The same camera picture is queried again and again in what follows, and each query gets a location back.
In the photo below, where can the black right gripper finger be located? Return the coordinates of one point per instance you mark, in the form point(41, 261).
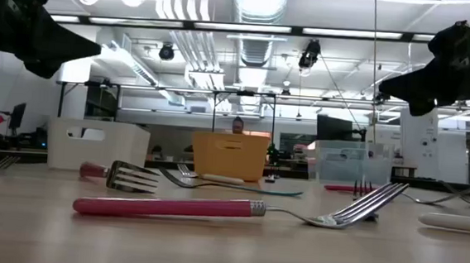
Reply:
point(422, 107)
point(416, 86)

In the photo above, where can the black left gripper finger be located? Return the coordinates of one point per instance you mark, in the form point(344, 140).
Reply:
point(44, 69)
point(58, 48)

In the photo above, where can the black background robot arm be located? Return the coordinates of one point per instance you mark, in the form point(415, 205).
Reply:
point(273, 159)

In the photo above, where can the white pillar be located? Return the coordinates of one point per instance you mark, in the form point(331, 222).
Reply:
point(418, 152)

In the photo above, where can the black computer monitor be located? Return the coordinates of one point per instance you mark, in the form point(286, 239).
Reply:
point(17, 115)
point(332, 128)

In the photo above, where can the black bench equipment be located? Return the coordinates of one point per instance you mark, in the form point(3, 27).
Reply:
point(31, 140)

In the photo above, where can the clear plastic bin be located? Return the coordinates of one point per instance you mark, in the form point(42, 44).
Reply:
point(340, 168)

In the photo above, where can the black ceiling spotlight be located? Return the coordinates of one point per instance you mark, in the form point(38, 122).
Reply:
point(310, 54)
point(166, 53)

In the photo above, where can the white plastic bin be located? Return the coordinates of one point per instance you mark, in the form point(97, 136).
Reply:
point(126, 149)

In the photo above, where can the black light bar beam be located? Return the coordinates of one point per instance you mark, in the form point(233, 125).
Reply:
point(188, 24)

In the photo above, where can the white ceiling pipes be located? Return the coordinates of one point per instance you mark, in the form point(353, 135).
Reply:
point(201, 54)

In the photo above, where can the person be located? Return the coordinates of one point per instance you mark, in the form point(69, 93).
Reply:
point(238, 125)

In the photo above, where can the yellow plastic bin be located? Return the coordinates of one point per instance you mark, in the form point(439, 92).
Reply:
point(216, 163)

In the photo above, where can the black aluminium table frame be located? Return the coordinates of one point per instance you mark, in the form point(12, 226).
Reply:
point(9, 155)

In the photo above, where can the silver ventilation duct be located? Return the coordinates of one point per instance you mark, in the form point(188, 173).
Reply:
point(257, 50)

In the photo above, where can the black metal workbench frame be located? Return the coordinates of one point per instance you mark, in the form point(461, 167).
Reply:
point(242, 93)

